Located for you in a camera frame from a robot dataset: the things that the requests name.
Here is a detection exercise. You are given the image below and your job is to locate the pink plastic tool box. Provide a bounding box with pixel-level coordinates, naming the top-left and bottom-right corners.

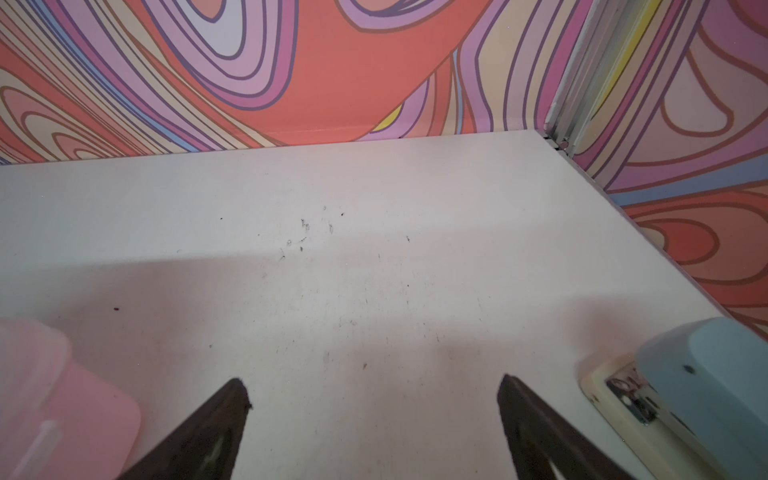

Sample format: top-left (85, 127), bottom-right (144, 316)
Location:
top-left (1, 318), bottom-right (141, 479)

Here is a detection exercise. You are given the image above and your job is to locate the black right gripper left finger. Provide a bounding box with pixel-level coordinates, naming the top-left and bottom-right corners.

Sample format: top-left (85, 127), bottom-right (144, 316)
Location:
top-left (119, 378), bottom-right (251, 480)

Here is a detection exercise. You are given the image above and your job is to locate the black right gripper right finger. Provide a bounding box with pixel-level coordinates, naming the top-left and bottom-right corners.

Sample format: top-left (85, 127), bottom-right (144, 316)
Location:
top-left (497, 374), bottom-right (631, 479)

